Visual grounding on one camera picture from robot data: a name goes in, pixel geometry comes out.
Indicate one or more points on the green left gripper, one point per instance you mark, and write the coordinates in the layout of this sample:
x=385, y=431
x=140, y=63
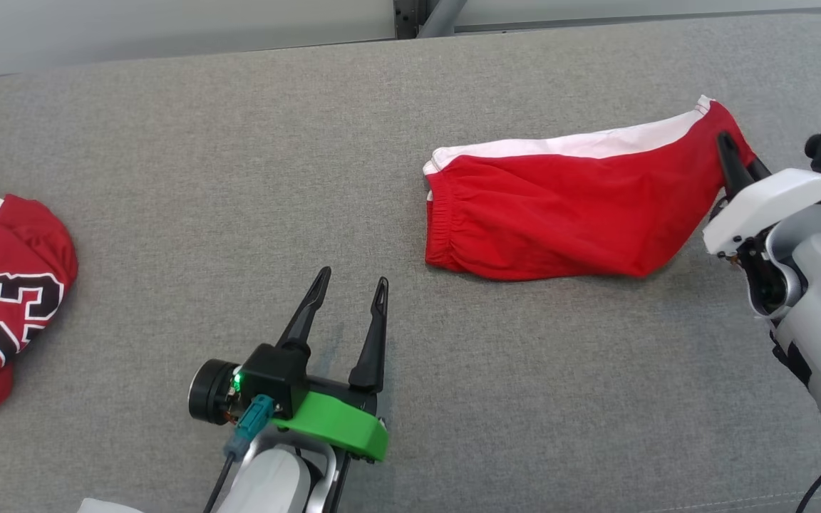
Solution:
x=339, y=427

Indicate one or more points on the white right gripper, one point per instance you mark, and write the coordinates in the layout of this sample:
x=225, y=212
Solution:
x=774, y=196

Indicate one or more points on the red shorts white side stripe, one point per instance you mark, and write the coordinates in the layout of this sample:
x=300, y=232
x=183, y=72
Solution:
x=560, y=214

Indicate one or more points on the grey fabric sofa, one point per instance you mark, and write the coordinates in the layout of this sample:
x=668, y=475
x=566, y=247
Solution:
x=239, y=178

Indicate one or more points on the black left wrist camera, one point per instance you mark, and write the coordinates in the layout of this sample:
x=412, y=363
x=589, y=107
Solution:
x=271, y=374

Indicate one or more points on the dark metal bracket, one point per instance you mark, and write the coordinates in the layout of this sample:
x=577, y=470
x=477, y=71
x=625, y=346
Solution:
x=407, y=18

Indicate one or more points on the grey metal frame post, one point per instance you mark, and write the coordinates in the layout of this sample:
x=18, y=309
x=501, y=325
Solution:
x=442, y=16

